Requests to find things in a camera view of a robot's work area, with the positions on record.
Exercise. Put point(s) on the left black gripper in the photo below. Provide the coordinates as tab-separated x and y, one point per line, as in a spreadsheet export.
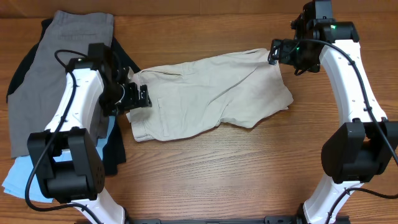
133	98

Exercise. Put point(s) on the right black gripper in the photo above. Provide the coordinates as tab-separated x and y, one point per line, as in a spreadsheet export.
285	45

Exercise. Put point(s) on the beige khaki shorts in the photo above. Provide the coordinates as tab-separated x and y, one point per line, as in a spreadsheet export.
239	88

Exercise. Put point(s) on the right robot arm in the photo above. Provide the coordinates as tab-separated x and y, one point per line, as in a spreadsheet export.
366	140

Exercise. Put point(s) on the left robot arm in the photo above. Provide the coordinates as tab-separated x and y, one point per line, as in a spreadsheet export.
68	171

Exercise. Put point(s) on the black garment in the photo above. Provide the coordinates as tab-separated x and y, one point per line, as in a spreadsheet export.
113	150

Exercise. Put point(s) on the grey shorts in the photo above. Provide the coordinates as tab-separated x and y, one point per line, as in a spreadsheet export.
35	101

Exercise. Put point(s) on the light blue shorts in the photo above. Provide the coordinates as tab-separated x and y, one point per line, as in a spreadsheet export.
18	175

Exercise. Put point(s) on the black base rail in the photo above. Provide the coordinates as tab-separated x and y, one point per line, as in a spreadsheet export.
211	221

